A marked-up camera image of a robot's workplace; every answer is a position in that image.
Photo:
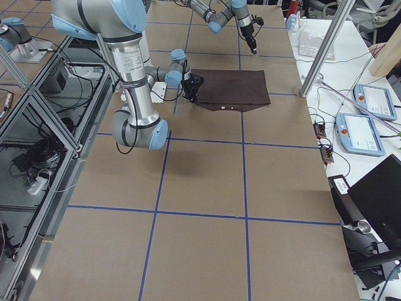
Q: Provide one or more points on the aluminium frame post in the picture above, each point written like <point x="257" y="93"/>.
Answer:
<point x="335" y="26"/>

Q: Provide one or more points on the teach pendant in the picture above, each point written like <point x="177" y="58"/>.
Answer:
<point x="359" y="135"/>
<point x="376" y="100"/>

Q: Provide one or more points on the orange black connector board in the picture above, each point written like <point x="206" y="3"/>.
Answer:
<point x="319" y="130"/>

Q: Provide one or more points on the far teach pendant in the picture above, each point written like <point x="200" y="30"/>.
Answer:
<point x="376" y="100"/>

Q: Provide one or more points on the black box with label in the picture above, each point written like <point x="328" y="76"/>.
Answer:
<point x="346" y="208"/>

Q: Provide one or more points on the silver foil bag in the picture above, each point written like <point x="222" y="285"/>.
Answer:
<point x="309" y="43"/>

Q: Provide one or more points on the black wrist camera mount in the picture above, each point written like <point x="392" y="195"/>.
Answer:
<point x="257" y="20"/>

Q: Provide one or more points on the wooden beam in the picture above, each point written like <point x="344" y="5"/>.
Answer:
<point x="388" y="56"/>

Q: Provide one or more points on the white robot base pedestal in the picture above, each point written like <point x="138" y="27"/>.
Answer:
<point x="156" y="75"/>

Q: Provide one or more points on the dark brown t-shirt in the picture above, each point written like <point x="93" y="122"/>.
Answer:
<point x="232" y="90"/>

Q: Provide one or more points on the aluminium frame rack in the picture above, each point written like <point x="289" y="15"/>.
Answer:
<point x="57" y="107"/>

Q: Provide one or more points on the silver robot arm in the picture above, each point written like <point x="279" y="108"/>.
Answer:
<point x="120" y="25"/>
<point x="216" y="20"/>

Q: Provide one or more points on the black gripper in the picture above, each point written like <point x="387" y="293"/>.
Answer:
<point x="190" y="91"/>
<point x="247" y="32"/>

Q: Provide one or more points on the white power strip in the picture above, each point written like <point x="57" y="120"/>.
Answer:
<point x="40" y="183"/>

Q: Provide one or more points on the black laptop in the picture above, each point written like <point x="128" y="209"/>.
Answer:
<point x="377" y="197"/>

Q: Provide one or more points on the near teach pendant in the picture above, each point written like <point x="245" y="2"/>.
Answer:
<point x="359" y="135"/>

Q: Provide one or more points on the silver metal cup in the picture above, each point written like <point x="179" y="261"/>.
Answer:
<point x="361" y="227"/>

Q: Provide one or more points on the black monitor stand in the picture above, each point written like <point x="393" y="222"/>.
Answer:
<point x="372" y="261"/>

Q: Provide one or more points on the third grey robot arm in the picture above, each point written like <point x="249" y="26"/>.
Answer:
<point x="20" y="44"/>

